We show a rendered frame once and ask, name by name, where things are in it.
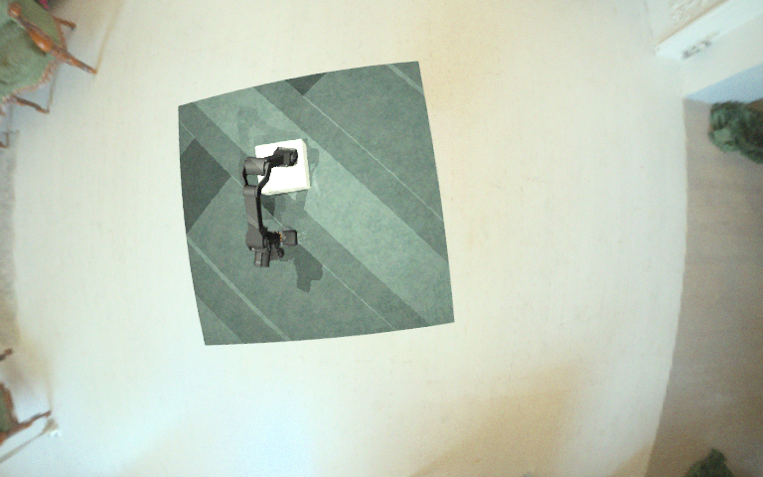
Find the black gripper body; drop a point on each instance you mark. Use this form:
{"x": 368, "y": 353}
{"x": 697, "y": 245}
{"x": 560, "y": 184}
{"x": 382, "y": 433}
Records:
{"x": 290, "y": 236}

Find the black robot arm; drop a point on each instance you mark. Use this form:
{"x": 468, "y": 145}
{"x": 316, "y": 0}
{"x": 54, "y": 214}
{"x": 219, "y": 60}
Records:
{"x": 258, "y": 239}

